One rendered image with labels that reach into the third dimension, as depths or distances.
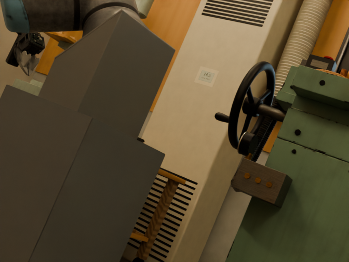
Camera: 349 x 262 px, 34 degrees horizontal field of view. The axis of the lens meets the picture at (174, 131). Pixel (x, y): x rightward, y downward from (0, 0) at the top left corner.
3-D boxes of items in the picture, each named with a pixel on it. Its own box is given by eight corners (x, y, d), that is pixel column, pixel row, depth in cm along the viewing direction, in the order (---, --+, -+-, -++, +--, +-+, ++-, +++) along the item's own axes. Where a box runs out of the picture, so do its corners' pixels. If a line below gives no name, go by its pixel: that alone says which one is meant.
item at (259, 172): (238, 191, 150) (250, 162, 150) (281, 208, 144) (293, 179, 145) (229, 185, 142) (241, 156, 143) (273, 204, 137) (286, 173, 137)
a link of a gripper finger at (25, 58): (28, 64, 194) (27, 44, 199) (18, 74, 197) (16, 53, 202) (36, 67, 196) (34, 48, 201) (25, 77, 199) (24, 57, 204)
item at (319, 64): (301, 79, 182) (308, 64, 183) (334, 89, 178) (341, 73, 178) (294, 65, 171) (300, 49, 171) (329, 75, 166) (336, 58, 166)
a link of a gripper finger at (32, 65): (36, 67, 196) (34, 48, 201) (25, 77, 199) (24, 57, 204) (43, 71, 199) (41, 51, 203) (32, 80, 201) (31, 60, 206)
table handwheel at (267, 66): (260, 122, 197) (270, 46, 181) (314, 141, 188) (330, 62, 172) (219, 162, 177) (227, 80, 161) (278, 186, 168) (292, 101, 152)
